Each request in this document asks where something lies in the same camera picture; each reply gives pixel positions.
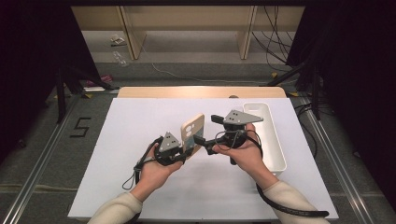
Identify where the pink object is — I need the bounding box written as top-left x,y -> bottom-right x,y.
86,74 -> 114,87

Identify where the white table sheet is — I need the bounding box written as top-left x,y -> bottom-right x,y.
67,97 -> 340,220

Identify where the clear plastic bottle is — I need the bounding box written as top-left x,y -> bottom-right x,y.
112,50 -> 129,67

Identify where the black cable with grey loop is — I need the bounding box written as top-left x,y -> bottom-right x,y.
121,135 -> 164,191

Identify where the beige printed phone case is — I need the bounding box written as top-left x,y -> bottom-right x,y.
180,113 -> 206,161

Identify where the black curtain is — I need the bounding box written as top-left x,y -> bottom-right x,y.
0,0 -> 102,162
286,0 -> 396,203

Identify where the metal floor rail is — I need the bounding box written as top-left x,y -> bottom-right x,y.
0,94 -> 82,224
298,96 -> 376,224

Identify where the thick black sleeved cable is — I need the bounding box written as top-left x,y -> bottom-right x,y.
246,129 -> 331,218

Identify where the thin grey wire loop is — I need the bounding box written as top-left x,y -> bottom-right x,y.
214,129 -> 247,151

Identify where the person's left hand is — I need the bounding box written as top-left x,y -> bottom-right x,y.
130,143 -> 185,203

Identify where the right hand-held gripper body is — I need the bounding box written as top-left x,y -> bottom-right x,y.
213,109 -> 264,149

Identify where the person's right hand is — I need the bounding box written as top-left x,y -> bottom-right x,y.
211,122 -> 279,190

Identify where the white floor cable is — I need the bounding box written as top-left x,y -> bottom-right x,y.
139,43 -> 269,85

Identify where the black metal stand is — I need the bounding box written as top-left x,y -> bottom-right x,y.
55,66 -> 120,125
266,60 -> 322,121

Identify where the white plastic bin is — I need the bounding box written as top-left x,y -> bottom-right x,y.
242,102 -> 288,175

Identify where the beige wooden shelf unit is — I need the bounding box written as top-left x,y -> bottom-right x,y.
70,5 -> 306,61

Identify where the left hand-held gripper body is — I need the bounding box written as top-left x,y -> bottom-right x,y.
153,132 -> 185,167

